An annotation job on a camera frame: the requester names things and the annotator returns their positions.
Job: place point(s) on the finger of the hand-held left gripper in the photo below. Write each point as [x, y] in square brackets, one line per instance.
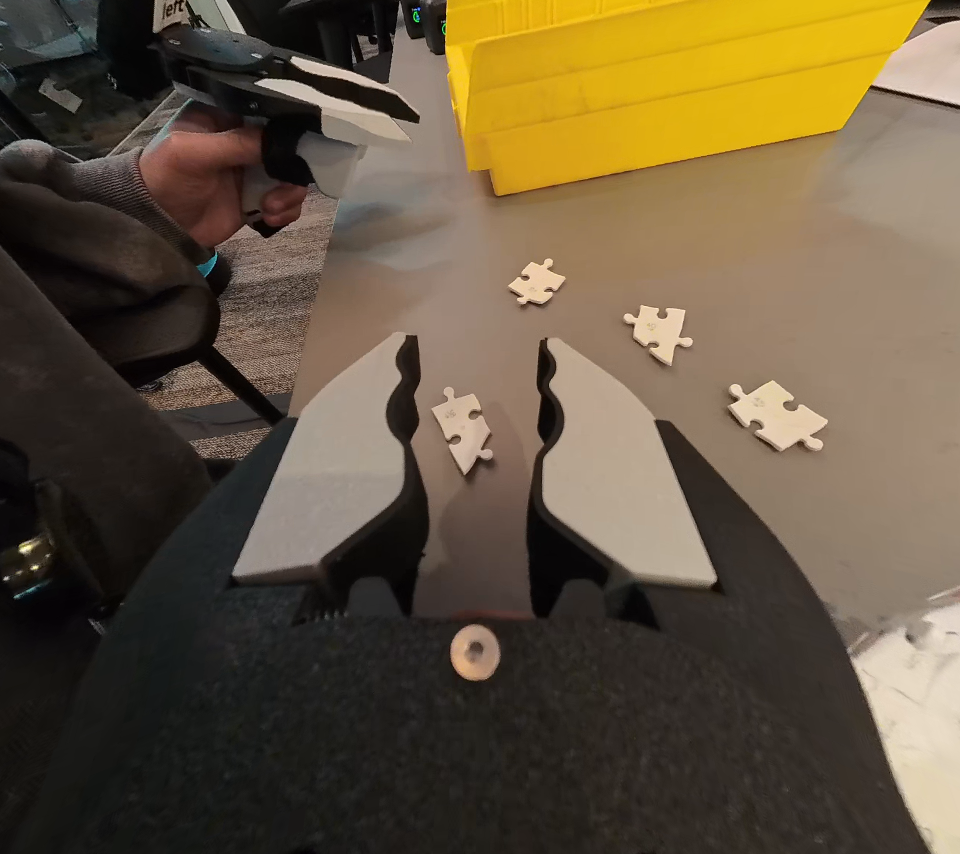
[337, 72]
[352, 123]

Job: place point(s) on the person's left hand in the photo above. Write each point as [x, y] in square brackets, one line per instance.
[195, 179]

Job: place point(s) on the yellow box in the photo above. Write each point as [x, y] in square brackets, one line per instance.
[675, 119]

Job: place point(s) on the blue wristband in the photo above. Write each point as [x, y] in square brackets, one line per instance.
[207, 263]

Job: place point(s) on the person's left forearm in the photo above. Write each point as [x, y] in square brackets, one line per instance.
[75, 216]

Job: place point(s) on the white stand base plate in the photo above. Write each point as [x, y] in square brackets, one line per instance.
[930, 66]

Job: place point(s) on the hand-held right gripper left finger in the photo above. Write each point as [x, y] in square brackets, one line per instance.
[322, 486]

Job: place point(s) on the black device green light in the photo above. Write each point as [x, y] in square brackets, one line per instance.
[415, 6]
[436, 25]

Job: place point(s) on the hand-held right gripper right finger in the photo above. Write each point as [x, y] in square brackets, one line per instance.
[622, 494]

